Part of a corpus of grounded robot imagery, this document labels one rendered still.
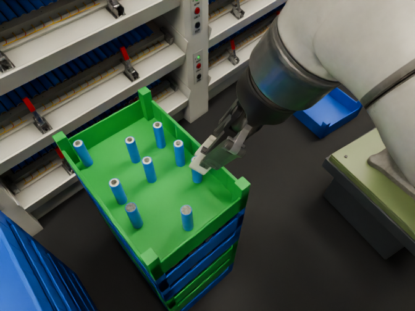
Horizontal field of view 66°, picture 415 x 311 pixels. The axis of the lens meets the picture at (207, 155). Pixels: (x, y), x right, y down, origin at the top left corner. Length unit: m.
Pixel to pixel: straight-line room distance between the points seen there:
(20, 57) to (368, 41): 0.66
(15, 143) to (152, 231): 0.44
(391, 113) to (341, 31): 0.07
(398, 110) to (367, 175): 0.67
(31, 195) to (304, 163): 0.86
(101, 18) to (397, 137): 0.69
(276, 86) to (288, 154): 0.86
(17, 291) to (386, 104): 0.55
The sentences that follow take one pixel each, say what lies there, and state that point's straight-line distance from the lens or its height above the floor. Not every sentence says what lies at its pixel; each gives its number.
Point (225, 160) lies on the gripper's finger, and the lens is 0.42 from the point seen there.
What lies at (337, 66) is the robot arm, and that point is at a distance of 0.28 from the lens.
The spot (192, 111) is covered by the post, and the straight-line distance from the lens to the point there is 1.19.
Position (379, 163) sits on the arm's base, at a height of 0.24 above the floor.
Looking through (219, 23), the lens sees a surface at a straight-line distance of 1.12.
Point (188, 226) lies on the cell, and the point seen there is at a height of 0.42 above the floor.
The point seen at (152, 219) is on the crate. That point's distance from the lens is 0.58.
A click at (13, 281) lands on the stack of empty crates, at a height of 0.40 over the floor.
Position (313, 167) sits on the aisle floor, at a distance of 1.16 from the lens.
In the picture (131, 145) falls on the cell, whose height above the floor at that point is 0.46.
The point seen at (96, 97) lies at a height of 0.32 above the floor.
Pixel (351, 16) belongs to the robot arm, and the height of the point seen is 0.80.
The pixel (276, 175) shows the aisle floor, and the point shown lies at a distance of 1.11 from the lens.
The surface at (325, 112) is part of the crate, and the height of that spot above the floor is 0.00.
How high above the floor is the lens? 0.92
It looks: 55 degrees down
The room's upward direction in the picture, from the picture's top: straight up
